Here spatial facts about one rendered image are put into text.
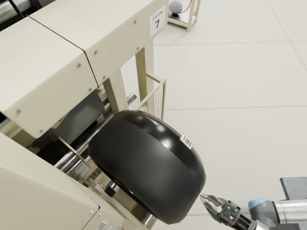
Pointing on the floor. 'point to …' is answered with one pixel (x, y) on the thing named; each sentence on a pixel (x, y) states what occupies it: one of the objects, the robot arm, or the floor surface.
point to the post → (48, 196)
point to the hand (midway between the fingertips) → (202, 197)
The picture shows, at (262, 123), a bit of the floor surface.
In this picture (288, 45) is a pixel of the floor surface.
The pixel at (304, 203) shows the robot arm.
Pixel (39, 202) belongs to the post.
